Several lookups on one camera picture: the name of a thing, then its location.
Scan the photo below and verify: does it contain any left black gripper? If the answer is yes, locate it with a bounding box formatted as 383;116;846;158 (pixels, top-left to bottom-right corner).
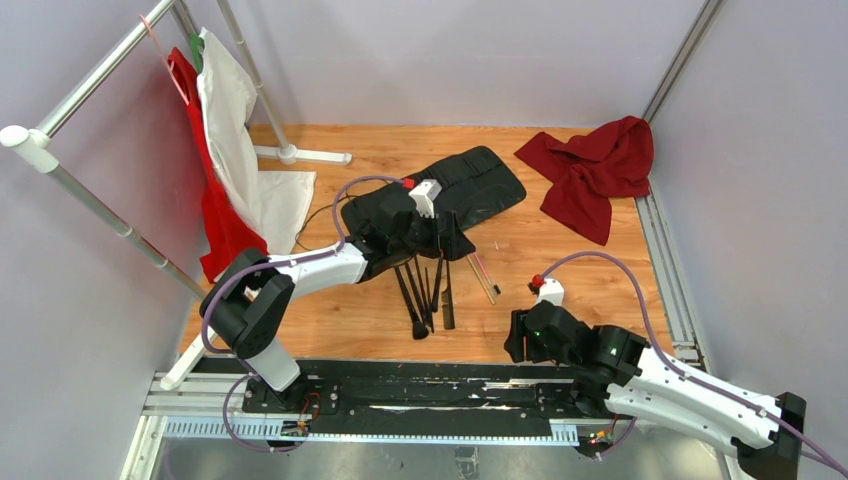
391;208;476;263

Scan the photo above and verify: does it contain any pink handle makeup brush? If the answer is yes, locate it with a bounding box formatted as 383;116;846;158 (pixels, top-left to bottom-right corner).
473;253;501;297

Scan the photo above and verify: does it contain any black comb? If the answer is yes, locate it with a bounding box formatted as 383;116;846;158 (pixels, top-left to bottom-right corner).
441;260;456;331

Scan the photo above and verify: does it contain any black makeup brush roll case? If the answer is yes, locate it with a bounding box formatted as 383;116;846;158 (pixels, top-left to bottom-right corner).
341;146;527;233

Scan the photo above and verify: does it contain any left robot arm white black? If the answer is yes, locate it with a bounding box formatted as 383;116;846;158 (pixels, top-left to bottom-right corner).
200;187;476;413

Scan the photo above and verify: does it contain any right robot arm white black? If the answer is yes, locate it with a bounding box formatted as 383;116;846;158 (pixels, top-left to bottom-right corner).
504;300;806;479

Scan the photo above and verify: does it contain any thin black makeup brush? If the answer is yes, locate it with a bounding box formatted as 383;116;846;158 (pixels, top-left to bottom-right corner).
405;264;434;332

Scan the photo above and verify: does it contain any large black powder brush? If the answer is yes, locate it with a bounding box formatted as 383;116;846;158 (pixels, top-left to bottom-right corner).
393;266;429;340

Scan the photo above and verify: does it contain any white hanging cloth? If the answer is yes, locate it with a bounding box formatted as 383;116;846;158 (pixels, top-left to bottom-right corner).
196;28;317;255

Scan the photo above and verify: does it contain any red hanging garment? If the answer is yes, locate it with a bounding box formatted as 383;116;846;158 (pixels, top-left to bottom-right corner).
167;47;268;282

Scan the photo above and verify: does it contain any dark red cloth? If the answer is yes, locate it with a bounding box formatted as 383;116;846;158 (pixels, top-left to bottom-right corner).
515;116;655;246

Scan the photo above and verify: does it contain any pink hanger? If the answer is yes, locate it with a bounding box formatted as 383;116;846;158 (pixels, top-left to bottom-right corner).
139;14;189;106

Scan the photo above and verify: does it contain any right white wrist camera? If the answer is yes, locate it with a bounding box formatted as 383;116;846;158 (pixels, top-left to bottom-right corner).
535;277;565;306

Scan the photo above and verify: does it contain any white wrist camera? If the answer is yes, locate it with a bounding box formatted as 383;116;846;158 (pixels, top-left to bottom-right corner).
535;277;565;306
408;179;442;219

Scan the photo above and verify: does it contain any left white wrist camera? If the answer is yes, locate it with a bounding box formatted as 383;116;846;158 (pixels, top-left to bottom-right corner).
408;179;442;219

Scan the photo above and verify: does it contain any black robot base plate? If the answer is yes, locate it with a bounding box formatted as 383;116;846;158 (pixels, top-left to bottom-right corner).
231;360;633;444

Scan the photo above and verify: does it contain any aluminium rail frame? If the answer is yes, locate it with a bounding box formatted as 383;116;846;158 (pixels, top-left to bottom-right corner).
121;359;739;479

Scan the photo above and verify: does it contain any right corner aluminium post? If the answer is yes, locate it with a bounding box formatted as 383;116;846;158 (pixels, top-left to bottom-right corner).
642;0;725;124

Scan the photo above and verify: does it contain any silver clothes rack frame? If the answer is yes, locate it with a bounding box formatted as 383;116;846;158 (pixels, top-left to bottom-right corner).
0;0;354;392

